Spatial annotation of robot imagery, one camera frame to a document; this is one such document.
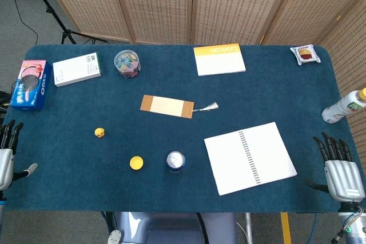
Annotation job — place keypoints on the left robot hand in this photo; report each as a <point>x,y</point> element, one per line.
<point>5,159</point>

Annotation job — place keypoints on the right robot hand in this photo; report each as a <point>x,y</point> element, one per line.
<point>341,175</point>

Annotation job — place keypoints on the small yellow toy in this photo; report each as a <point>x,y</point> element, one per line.
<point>99,132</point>

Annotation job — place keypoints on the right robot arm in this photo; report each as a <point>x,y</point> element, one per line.
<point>352,224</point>

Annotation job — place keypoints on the yellow round disc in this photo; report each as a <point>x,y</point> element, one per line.
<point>136,163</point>

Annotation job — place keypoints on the grey robot torso base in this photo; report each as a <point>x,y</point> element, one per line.
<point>174,228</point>

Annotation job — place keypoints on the white drink bottle yellow cap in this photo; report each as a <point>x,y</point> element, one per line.
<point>344,107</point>

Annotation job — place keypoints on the yellow floor tape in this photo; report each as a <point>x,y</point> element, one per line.
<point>286,228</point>

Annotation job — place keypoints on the blue Oreo cookie box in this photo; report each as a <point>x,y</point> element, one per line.
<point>31,85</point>

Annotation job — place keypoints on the open spiral notebook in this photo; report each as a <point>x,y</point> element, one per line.
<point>250,158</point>

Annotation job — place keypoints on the white box with green edge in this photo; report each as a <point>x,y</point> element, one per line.
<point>76,69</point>

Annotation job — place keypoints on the small white snack packet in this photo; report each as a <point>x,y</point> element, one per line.
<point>305,54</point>

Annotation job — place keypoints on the clear jar of colourful clips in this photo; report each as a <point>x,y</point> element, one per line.
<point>127,64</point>

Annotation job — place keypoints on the black tripod stand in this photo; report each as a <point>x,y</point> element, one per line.
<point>54,12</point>

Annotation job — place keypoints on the blue drink can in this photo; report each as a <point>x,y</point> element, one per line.
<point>175,161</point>

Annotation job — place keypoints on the white box with orange band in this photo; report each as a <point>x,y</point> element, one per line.
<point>219,60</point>

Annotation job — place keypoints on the blue table cloth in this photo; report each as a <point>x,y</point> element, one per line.
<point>177,141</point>

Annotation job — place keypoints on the brown paper bookmark with tassel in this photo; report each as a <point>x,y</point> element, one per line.
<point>167,107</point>

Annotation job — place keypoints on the woven folding screen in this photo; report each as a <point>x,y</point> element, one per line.
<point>200,4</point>

